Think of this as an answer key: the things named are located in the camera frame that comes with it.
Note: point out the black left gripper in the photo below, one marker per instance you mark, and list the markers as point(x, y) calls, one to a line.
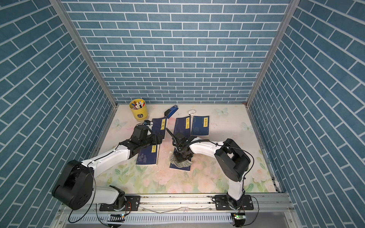
point(159, 139)

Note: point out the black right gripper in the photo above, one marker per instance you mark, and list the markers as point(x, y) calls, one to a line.
point(178, 158)

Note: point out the blue book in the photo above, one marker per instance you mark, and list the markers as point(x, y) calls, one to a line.
point(159, 127)
point(200, 126)
point(182, 127)
point(179, 168)
point(148, 155)

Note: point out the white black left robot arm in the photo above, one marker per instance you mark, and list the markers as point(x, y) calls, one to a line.
point(76, 185)

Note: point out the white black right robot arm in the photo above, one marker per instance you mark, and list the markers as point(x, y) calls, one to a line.
point(233, 161)

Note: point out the yellow pen cup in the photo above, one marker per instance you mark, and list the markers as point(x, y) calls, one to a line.
point(139, 110)

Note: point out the blue black stapler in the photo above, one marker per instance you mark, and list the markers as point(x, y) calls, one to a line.
point(168, 113)

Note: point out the small white stapler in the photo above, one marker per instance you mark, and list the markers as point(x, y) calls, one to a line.
point(191, 112)

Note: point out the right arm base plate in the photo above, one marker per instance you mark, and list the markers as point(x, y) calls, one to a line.
point(226, 202)

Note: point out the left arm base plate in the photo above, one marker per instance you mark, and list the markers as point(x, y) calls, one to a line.
point(131, 203)

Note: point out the white cable duct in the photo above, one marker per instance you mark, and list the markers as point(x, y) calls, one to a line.
point(154, 218)

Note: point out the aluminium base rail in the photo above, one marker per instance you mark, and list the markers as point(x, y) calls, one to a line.
point(202, 202)

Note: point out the aluminium corner post left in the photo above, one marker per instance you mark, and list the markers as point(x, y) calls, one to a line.
point(70, 27)

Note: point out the aluminium corner post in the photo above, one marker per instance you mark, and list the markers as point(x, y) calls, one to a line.
point(70, 27)
point(274, 46)

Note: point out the aluminium corner post right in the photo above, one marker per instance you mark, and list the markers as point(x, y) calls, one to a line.
point(274, 46)

